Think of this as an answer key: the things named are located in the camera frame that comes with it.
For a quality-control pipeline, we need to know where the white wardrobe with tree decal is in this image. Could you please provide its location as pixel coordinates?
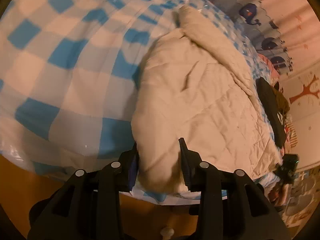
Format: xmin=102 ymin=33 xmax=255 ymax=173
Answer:
xmin=280 ymin=63 xmax=319 ymax=171

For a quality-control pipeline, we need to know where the black garment on bed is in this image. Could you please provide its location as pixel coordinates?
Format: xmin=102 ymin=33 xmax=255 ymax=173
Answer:
xmin=255 ymin=77 xmax=286 ymax=148

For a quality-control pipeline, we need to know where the blue white checkered bed sheet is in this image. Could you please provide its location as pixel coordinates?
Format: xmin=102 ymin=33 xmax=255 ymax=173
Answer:
xmin=0 ymin=0 xmax=281 ymax=204

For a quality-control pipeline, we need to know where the pink garment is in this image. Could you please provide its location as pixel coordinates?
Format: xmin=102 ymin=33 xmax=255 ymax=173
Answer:
xmin=258 ymin=53 xmax=280 ymax=80

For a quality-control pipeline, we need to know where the brown fuzzy garment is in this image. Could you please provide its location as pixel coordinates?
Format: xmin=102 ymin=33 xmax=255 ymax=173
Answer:
xmin=273 ymin=82 xmax=290 ymax=115

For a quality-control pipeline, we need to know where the whale print pink curtain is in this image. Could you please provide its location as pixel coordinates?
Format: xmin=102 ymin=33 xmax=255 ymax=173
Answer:
xmin=209 ymin=0 xmax=319 ymax=74

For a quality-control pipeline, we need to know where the cream quilted down jacket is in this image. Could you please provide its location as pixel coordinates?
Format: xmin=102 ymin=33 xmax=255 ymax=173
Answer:
xmin=131 ymin=5 xmax=281 ymax=193

